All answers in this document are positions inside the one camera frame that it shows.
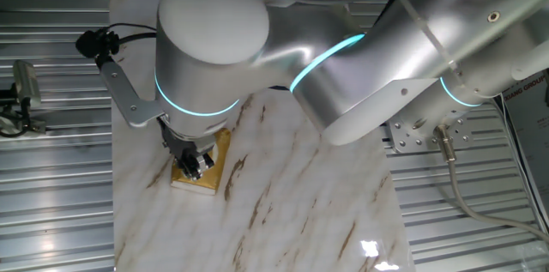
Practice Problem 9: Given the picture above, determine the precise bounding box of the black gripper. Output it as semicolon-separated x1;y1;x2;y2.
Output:
158;117;215;182

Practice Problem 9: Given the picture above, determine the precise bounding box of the gold tissue pack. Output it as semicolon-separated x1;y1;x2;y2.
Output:
170;127;232;196

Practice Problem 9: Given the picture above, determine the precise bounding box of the marble pattern table sheet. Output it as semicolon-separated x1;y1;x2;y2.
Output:
108;0;416;272

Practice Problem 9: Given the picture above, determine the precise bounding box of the metal clamp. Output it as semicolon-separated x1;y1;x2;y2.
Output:
0;115;47;136

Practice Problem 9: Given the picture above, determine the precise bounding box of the white rectangular device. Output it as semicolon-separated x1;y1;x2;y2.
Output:
12;59;42;110

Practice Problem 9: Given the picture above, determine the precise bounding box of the white printed sign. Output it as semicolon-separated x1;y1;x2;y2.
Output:
499;70;549;221

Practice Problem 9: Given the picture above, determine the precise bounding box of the clear plastic film piece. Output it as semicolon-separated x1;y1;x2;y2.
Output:
521;244;549;272

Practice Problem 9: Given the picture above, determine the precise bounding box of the black camera cable with plug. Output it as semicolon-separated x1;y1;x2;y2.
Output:
75;22;159;70

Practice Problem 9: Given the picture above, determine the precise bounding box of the black cable loop at clamp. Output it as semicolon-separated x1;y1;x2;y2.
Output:
0;87;32;139

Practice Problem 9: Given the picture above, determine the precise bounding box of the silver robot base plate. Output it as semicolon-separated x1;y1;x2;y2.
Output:
383;107;474;154

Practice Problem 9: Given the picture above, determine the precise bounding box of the grey cable with metal connector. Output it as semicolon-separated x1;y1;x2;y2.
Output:
431;124;549;244

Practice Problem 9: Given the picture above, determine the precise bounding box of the thin black cable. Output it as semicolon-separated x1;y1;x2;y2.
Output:
492;94;549;234

